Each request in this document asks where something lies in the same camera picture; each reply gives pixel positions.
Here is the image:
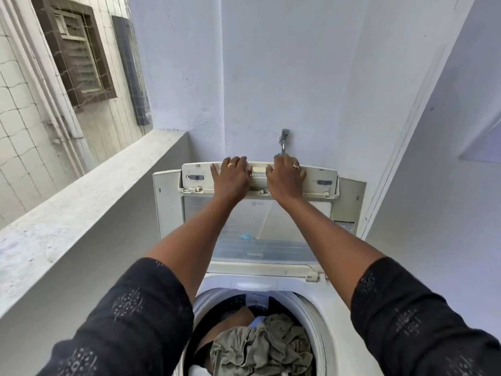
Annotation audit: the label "person's right hand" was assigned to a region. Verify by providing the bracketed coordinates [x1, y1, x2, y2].
[265, 154, 307, 204]

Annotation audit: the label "person's left hand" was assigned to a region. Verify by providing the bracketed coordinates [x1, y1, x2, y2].
[210, 156, 253, 204]

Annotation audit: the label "glass washing machine lid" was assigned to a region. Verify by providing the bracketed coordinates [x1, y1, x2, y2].
[152, 162, 367, 283]

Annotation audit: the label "white top-load washing machine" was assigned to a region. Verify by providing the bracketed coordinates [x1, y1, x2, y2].
[152, 162, 384, 376]

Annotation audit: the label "brown garment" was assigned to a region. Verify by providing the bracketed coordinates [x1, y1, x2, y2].
[195, 306, 256, 351]

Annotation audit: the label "grey-green garment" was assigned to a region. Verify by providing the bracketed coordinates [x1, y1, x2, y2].
[209, 313, 314, 376]

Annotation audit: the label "person's right forearm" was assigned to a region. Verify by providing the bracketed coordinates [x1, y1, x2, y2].
[280, 193, 386, 308]

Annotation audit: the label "person's left forearm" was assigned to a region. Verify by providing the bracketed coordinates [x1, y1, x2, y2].
[145, 195, 240, 304]

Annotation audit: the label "blue framed window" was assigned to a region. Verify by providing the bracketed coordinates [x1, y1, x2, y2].
[111, 15, 153, 126]

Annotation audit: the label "white drain pipes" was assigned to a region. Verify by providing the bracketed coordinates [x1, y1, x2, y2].
[0, 0, 94, 177]

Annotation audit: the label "printed white paper sheet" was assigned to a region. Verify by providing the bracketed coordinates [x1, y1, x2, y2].
[458, 113, 501, 164]

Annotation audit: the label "safety net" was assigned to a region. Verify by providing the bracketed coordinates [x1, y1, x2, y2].
[0, 0, 153, 228]

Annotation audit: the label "brown louvred window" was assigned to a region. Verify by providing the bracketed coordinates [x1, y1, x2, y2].
[29, 0, 118, 110]

